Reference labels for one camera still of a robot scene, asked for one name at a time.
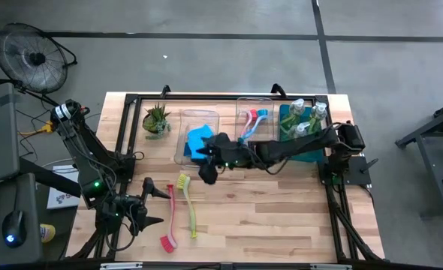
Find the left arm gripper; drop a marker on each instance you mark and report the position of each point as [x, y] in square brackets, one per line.
[137, 208]

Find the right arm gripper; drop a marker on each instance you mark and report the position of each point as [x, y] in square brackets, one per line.
[232, 155]

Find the red dish brush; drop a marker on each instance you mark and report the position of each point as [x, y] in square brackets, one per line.
[247, 122]
[167, 243]

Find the yellow-green dish brush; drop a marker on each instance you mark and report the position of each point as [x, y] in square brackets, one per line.
[184, 180]

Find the blue dish brush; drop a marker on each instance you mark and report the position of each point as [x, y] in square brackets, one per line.
[257, 122]

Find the clear yellow-green soap bottle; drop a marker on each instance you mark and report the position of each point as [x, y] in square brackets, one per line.
[299, 129]
[296, 108]
[317, 114]

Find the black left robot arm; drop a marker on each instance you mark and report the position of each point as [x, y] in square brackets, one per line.
[90, 165]

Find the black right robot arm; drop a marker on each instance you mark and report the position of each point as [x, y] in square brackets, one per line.
[300, 144]

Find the clear plastic bin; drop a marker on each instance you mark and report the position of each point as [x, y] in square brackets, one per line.
[184, 123]
[266, 120]

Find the small potted succulent plant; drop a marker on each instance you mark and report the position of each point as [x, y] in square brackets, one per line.
[155, 120]

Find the white printed paper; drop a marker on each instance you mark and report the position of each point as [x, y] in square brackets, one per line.
[62, 198]

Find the teal plastic tray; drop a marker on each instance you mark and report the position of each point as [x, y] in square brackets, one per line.
[308, 156]

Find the black diagonal desk bar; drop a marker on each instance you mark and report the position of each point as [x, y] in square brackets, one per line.
[52, 180]

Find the person's yellow shoe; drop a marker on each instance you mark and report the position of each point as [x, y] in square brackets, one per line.
[48, 232]

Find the black desk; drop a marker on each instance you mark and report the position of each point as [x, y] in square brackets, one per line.
[28, 198]

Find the yellow power plug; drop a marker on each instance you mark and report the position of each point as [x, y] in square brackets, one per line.
[45, 128]

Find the black computer mouse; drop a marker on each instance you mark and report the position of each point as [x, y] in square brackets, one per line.
[14, 230]

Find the black floor fan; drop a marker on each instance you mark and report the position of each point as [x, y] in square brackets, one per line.
[32, 58]

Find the grey metal cart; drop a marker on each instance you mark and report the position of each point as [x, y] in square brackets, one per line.
[439, 150]

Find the silver metal bracket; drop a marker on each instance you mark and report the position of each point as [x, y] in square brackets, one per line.
[120, 266]
[330, 267]

